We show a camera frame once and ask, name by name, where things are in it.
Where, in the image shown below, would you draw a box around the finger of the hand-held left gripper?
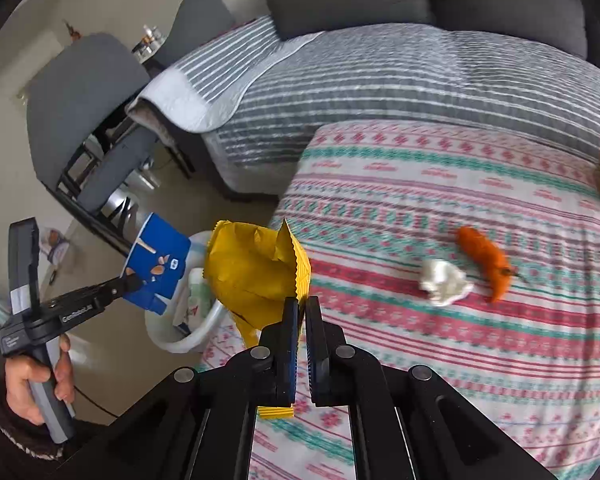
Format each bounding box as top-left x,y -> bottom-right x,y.
97,272 -> 144,307

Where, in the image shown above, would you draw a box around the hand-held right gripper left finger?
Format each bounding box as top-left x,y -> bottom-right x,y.
55,297 -> 301,480

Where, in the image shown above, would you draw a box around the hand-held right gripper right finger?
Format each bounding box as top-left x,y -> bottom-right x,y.
305,296 -> 556,480

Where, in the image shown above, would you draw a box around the torn blue snack box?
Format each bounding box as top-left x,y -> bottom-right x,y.
121,212 -> 192,315

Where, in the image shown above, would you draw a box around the white trash bin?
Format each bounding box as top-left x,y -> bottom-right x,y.
145,230 -> 228,356

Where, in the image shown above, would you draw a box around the yellow snack wrapper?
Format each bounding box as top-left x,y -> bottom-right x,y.
202,217 -> 312,420

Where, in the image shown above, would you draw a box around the person's left forearm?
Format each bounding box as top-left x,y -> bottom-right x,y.
0,375 -> 126,480

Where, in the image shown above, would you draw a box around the person's left hand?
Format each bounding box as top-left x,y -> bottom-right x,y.
5,332 -> 77,426

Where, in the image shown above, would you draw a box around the crumpled white tissue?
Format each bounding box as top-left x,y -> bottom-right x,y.
419,259 -> 475,307

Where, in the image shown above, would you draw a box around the grey chair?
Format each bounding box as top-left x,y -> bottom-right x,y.
26,32 -> 156,213
152,0 -> 237,68

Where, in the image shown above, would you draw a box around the orange peel piece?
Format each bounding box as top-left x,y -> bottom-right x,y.
455,226 -> 521,305

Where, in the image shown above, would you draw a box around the small glass jars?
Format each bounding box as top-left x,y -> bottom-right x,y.
132,24 -> 170,58

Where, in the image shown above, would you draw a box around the grey striped quilt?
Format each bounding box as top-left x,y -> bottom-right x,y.
125,15 -> 600,206

